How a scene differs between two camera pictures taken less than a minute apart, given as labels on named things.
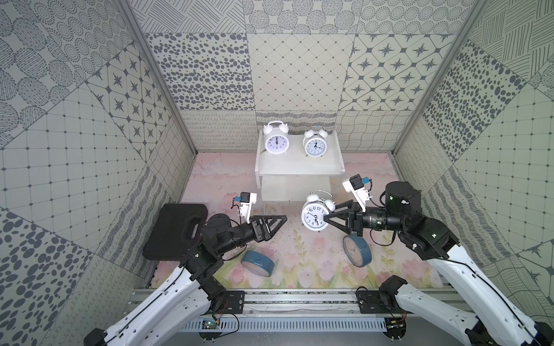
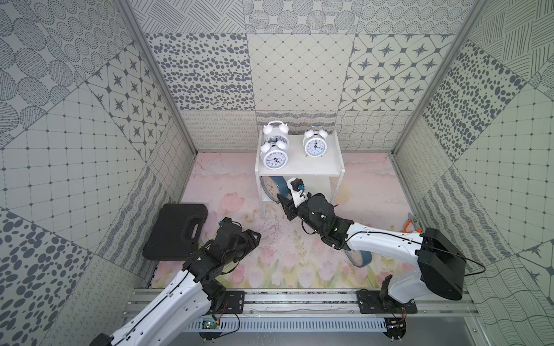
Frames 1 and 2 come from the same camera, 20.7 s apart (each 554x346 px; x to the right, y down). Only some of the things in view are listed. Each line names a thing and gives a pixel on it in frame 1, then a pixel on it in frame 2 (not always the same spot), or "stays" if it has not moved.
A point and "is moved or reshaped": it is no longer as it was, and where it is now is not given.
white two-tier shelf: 292,175 stays
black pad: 175,228 stays
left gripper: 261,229 to 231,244
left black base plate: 235,301 stays
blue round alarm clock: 257,263 to 275,185
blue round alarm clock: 358,249 stays
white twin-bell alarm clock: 314,141 stays
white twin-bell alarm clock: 277,140 stays
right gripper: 355,218 to 288,207
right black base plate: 374,302 stays
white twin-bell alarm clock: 319,204 is moved or reshaped
